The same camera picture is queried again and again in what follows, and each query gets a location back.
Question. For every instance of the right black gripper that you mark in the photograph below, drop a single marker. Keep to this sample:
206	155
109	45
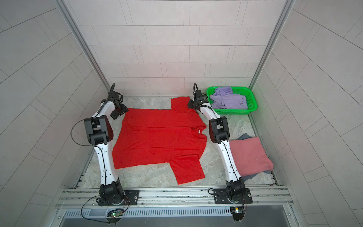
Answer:
191	104

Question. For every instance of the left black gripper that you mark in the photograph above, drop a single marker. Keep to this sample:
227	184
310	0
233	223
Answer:
124	109

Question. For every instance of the red t-shirt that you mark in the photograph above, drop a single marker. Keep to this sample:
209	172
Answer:
152	136

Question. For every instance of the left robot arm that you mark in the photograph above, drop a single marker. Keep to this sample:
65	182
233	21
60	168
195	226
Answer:
99	133

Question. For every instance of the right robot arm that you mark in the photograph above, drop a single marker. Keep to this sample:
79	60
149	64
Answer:
220	135

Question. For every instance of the purple t-shirt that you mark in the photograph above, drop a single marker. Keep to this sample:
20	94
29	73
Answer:
224	98

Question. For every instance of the green plastic basket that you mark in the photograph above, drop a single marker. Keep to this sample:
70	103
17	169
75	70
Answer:
251	102

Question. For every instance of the pink folded t-shirt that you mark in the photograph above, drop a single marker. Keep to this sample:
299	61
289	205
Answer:
249	156

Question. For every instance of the left circuit board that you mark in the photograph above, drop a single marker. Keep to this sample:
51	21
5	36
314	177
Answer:
118	213

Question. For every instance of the circuit board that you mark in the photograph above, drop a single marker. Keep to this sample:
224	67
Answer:
238	213
118	213

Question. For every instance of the ventilation grille strip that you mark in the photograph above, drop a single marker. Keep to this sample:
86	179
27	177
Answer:
152	212

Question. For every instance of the right circuit board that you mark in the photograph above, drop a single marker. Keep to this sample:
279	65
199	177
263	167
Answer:
238	213

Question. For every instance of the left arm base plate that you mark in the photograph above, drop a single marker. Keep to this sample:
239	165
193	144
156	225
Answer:
131	198

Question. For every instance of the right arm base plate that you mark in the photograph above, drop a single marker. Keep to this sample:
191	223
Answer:
221	197

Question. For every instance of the left corner metal post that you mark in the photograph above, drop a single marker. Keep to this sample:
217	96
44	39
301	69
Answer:
81	41

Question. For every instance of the corner metal post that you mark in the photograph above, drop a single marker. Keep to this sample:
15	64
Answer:
81	41
274	36

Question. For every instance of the aluminium mounting rail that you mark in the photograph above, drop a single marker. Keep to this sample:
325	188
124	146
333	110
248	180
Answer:
177	197

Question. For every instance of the right corner metal post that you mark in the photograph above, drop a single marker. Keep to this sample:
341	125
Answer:
274	36

